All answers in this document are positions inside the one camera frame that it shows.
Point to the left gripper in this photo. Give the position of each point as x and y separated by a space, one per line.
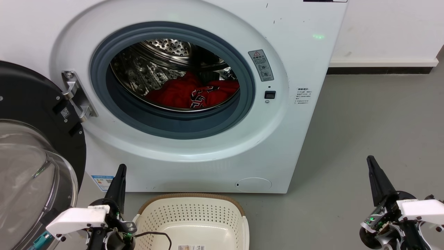
118 239

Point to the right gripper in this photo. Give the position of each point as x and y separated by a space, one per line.
385 225

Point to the red garment with print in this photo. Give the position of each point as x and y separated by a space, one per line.
173 93

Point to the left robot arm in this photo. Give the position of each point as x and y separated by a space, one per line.
43 240

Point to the cream perforated laundry basket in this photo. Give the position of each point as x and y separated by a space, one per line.
194 215

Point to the stainless steel washing machine drum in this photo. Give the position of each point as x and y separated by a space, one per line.
138 73

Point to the black glass washer door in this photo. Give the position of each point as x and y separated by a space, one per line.
31 93

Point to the blue energy label sticker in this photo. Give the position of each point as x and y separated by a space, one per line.
102 183

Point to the grey rubber door gasket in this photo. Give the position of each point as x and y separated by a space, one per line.
173 125

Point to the small QR code sticker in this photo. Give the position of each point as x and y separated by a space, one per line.
65 113

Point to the white barcode label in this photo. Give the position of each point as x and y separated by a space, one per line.
190 247

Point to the white front-load washing machine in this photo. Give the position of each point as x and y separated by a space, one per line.
295 139

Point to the silver door hinge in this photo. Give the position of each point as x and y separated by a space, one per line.
78 95

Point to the white and black baseboard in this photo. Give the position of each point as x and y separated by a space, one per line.
381 67

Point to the small printed text label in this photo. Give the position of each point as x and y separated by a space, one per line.
302 96

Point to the round filter access cover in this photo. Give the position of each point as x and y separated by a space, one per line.
254 185

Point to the black door latch socket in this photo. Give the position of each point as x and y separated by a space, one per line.
270 94

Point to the grey warning sticker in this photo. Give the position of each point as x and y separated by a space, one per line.
261 65

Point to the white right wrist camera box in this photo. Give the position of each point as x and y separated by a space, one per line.
423 210

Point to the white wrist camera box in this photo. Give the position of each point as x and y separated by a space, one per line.
76 218
423 210

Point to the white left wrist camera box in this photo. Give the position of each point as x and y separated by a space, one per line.
76 218

